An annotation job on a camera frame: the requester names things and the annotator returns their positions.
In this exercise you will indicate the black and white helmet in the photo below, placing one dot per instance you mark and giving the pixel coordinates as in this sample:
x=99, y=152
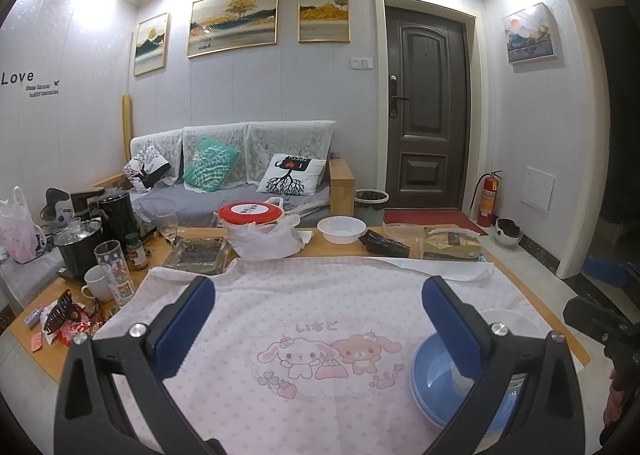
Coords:
x=507, y=234

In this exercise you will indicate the white pillow leaf print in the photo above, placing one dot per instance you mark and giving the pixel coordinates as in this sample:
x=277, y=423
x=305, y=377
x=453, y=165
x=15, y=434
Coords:
x=145, y=167

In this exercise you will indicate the wine glass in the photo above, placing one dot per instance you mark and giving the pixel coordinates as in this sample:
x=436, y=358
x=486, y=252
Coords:
x=167, y=225

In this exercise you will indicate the black pot with glass lid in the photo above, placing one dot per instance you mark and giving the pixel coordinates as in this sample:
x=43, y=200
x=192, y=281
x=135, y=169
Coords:
x=80, y=247

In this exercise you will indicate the white mug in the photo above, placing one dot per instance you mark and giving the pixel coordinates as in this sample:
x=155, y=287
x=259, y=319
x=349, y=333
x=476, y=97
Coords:
x=100, y=285

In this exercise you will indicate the white plastic bag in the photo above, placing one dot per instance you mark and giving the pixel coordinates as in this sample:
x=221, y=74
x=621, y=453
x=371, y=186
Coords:
x=265, y=242

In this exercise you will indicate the dark brown door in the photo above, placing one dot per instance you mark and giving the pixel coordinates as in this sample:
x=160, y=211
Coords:
x=430, y=110

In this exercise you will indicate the green lid spice jar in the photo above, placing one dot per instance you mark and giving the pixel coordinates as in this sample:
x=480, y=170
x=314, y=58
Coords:
x=136, y=255

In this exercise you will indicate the tall printed drinking glass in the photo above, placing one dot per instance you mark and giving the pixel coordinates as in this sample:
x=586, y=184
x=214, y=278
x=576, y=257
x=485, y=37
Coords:
x=115, y=270

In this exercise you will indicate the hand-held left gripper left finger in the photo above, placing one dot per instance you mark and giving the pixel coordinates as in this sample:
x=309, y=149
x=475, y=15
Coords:
x=190, y=320

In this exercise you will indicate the small framed landscape painting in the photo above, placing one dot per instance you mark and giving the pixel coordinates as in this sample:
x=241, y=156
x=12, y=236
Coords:
x=151, y=45

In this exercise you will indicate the black hair claw clip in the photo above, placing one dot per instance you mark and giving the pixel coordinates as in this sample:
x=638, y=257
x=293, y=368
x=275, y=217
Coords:
x=60, y=312

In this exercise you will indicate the leaning wooden board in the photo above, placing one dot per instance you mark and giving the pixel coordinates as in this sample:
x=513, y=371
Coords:
x=128, y=135

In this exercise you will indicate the white printed tablecloth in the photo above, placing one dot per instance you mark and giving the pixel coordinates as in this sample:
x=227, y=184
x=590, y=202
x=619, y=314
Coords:
x=300, y=325

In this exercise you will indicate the white light switch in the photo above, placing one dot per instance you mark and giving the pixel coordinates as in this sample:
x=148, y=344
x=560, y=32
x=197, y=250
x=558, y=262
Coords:
x=361, y=63

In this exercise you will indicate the small white plastic bowl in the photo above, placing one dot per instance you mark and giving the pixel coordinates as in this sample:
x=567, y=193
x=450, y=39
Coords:
x=341, y=230

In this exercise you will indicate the red door mat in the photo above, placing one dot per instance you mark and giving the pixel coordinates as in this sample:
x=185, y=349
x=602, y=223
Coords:
x=430, y=219

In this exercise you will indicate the black wall lettering decal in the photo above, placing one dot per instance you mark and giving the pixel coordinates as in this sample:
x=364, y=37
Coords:
x=17, y=77

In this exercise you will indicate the white wall panel cover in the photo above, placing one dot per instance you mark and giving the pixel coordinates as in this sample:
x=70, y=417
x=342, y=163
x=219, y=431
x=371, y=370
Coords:
x=539, y=187

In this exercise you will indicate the white pillow black tree print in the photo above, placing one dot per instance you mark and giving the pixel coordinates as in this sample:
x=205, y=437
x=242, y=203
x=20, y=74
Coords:
x=292, y=175

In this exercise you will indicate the glass ashtray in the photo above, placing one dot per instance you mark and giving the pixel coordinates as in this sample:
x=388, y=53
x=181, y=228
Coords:
x=197, y=255

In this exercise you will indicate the red candy wrapper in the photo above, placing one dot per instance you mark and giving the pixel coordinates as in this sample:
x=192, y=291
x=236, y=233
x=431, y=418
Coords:
x=75, y=332

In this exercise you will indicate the red fire extinguisher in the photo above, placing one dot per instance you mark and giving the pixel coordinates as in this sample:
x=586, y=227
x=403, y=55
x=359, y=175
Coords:
x=489, y=202

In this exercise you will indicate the white pot with red lid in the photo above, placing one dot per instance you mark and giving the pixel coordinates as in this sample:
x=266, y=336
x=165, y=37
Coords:
x=250, y=215

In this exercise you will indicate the black packet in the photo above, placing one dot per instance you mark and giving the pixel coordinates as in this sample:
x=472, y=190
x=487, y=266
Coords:
x=385, y=242

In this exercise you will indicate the clear glass dish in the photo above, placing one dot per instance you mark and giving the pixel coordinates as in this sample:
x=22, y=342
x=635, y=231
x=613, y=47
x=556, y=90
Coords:
x=404, y=234

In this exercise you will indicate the square framed tree painting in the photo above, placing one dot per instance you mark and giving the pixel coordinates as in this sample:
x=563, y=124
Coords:
x=324, y=10

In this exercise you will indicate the grey trash bin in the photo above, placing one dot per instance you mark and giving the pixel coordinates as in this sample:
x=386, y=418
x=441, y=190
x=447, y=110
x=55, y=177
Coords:
x=371, y=207

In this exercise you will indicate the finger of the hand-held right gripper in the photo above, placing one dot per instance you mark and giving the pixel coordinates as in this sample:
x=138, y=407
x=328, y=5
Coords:
x=605, y=271

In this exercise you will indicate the black electric kettle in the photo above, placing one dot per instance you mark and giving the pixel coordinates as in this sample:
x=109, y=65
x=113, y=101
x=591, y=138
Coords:
x=87, y=202
x=119, y=217

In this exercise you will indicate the wide framed tree painting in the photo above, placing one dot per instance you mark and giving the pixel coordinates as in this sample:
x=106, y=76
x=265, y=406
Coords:
x=232, y=20

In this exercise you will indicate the green patterned pillow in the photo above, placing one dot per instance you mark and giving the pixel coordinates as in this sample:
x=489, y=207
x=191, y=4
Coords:
x=212, y=165

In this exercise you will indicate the grey sofa with lace cover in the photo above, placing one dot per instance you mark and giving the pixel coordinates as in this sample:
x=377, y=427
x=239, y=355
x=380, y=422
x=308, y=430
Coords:
x=210, y=200

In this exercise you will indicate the blue plastic bowl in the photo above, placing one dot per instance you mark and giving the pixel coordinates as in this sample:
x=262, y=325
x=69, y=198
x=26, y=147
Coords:
x=435, y=370

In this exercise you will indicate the white small appliance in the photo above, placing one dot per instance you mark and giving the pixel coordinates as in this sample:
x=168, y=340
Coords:
x=57, y=207

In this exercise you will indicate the brown snack packet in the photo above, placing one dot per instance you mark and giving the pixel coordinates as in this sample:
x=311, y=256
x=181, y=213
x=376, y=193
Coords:
x=452, y=244

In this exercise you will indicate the pink plastic bag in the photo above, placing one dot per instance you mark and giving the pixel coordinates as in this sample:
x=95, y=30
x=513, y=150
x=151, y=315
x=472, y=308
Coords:
x=15, y=235

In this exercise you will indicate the mountain canvas picture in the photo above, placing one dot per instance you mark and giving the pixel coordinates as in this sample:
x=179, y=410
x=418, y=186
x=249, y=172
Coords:
x=530, y=32

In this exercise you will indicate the person's right hand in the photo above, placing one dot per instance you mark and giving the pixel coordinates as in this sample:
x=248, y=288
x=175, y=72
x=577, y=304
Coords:
x=614, y=400

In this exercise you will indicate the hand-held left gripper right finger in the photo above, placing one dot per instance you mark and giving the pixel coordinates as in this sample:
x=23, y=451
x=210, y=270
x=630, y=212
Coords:
x=450, y=320

